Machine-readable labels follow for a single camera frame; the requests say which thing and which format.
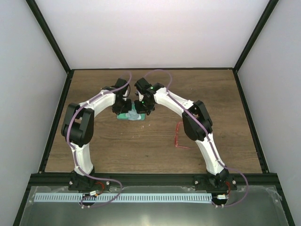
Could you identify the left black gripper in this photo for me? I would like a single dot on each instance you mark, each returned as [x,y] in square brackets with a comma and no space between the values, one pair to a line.
[127,108]

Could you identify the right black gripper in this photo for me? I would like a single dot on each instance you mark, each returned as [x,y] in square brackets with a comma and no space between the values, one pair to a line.
[140,110]

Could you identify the blue green glasses case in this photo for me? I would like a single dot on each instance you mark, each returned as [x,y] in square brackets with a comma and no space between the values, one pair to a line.
[122,116]

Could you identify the light blue cleaning cloth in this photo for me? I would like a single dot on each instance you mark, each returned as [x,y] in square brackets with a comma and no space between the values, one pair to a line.
[133,116]

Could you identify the red transparent sunglasses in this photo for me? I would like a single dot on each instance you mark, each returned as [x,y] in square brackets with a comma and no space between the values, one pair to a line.
[176,143]

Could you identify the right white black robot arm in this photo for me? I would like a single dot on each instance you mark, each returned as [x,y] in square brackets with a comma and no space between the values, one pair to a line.
[197,124]

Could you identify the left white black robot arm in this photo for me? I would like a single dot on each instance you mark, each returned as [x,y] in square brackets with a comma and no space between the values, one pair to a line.
[78,124]

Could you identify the clear plastic sheet cover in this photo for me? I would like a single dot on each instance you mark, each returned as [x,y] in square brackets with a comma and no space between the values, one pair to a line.
[252,206]

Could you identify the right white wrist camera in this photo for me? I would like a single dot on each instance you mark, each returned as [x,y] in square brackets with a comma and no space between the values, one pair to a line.
[141,96]

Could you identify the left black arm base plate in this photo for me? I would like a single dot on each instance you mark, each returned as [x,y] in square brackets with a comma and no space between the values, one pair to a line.
[83,183]

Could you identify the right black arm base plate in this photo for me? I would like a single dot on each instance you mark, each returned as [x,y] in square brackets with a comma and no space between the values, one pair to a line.
[213,183]

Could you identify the black aluminium frame rail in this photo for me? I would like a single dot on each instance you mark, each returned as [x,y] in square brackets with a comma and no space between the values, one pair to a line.
[148,179]

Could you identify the light blue slotted cable duct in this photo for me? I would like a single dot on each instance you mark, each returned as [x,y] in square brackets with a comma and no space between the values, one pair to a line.
[124,198]

